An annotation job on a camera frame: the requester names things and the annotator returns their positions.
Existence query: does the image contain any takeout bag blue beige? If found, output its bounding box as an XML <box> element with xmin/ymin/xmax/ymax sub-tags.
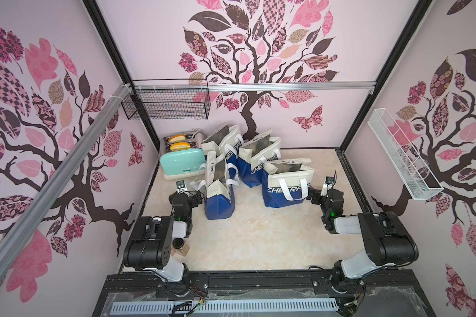
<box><xmin>262</xmin><ymin>158</ymin><xmax>314</xmax><ymax>208</ymax></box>
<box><xmin>190</xmin><ymin>151</ymin><xmax>239</xmax><ymax>220</ymax></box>
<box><xmin>238</xmin><ymin>129</ymin><xmax>282</xmax><ymax>188</ymax></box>

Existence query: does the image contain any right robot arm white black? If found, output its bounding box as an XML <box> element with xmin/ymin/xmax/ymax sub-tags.
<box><xmin>307</xmin><ymin>188</ymin><xmax>419</xmax><ymax>293</ymax></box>

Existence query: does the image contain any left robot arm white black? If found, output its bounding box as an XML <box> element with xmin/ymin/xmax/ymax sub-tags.
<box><xmin>123</xmin><ymin>190</ymin><xmax>203</xmax><ymax>296</ymax></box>

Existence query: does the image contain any mint green toaster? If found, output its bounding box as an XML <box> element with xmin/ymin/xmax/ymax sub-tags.
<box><xmin>160</xmin><ymin>129</ymin><xmax>206</xmax><ymax>180</ymax></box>

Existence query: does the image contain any small jar with dark lid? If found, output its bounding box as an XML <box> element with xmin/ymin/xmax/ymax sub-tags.
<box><xmin>172</xmin><ymin>238</ymin><xmax>190</xmax><ymax>256</ymax></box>

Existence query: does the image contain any front bread slice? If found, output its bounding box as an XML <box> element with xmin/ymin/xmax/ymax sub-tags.
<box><xmin>169</xmin><ymin>142</ymin><xmax>192</xmax><ymax>152</ymax></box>

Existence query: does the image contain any bread slice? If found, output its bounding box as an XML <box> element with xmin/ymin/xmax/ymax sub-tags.
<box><xmin>167</xmin><ymin>135</ymin><xmax>187</xmax><ymax>143</ymax></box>
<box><xmin>169</xmin><ymin>142</ymin><xmax>192</xmax><ymax>152</ymax></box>

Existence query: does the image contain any rear bread slice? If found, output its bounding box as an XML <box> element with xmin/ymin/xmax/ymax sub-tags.
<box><xmin>167</xmin><ymin>135</ymin><xmax>187</xmax><ymax>143</ymax></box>

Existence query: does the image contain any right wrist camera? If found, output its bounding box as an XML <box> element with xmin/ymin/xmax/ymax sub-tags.
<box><xmin>321</xmin><ymin>171</ymin><xmax>337</xmax><ymax>196</ymax></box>

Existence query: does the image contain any white wire shelf basket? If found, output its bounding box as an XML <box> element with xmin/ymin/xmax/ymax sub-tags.
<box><xmin>368</xmin><ymin>108</ymin><xmax>444</xmax><ymax>200</ymax></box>

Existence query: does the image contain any black wire basket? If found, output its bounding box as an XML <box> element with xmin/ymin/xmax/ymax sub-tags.
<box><xmin>122</xmin><ymin>78</ymin><xmax>211</xmax><ymax>120</ymax></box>

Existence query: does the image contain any white slotted cable duct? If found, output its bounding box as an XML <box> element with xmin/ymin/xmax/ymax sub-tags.
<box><xmin>108</xmin><ymin>298</ymin><xmax>338</xmax><ymax>316</ymax></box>

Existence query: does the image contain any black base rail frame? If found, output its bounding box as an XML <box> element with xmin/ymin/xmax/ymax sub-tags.
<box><xmin>93</xmin><ymin>267</ymin><xmax>434</xmax><ymax>316</ymax></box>

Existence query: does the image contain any aluminium rail back wall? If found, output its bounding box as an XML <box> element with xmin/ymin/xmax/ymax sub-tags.
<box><xmin>135</xmin><ymin>81</ymin><xmax>376</xmax><ymax>92</ymax></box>

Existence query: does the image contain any aluminium rail wall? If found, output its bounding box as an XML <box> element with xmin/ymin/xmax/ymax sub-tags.
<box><xmin>135</xmin><ymin>81</ymin><xmax>376</xmax><ymax>92</ymax></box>
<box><xmin>0</xmin><ymin>83</ymin><xmax>132</xmax><ymax>281</ymax></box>

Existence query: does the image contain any aluminium rail left wall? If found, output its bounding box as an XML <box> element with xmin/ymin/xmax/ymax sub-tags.
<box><xmin>0</xmin><ymin>83</ymin><xmax>132</xmax><ymax>281</ymax></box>

